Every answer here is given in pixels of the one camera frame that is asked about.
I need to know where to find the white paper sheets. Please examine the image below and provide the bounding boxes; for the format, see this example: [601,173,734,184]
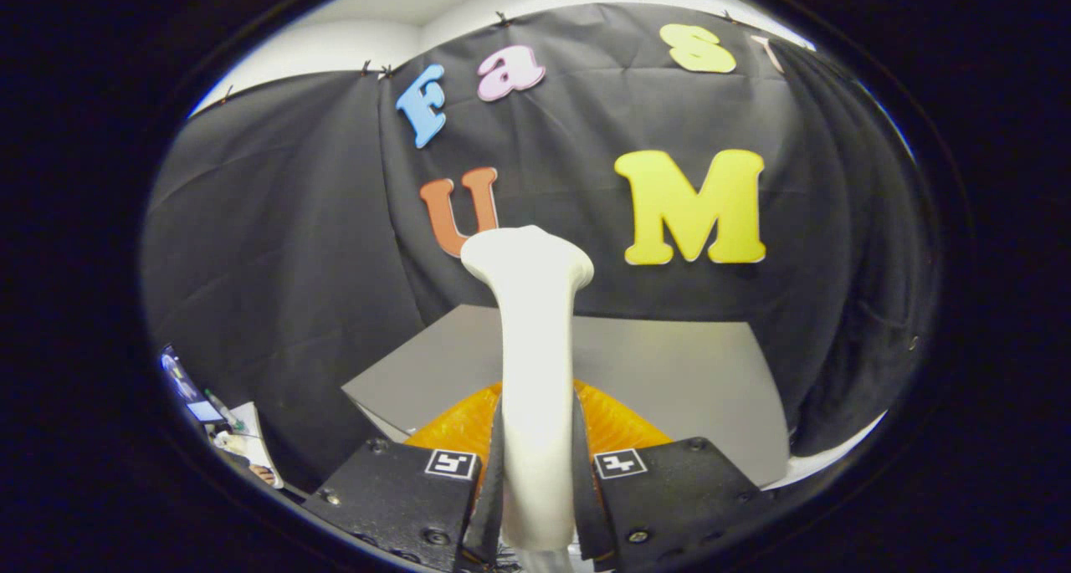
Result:
[213,402,285,490]

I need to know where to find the grey cabinet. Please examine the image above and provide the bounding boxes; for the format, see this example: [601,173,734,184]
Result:
[341,304,792,488]

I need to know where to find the computer monitor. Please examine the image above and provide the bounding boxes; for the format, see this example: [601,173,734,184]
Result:
[161,345,225,425]

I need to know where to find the black backdrop cloth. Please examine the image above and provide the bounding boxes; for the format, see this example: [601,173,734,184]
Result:
[141,3,846,494]

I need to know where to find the white garment steamer with hose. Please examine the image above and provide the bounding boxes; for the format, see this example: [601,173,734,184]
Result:
[460,226,595,573]

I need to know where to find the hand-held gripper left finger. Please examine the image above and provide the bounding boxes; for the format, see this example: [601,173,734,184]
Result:
[301,381,508,573]

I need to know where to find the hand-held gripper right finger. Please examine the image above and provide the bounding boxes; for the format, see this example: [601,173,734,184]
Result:
[572,379,775,572]

